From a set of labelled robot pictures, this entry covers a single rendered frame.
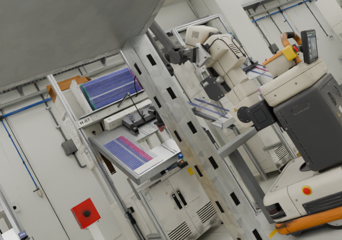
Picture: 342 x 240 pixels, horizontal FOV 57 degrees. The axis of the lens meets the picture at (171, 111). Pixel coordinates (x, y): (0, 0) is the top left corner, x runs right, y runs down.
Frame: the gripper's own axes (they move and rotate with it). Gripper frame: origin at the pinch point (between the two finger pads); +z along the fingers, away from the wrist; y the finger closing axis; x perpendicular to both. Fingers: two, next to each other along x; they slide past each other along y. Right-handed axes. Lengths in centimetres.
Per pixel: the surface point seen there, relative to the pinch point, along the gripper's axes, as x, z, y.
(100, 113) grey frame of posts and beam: -46, -13, 30
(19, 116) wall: -203, 35, 64
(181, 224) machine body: 43, 60, 22
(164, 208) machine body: 31, 46, 29
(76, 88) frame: -62, -35, 39
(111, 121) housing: -34.3, -7.9, 26.8
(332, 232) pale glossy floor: 144, -4, 5
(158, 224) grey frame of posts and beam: 54, 26, 51
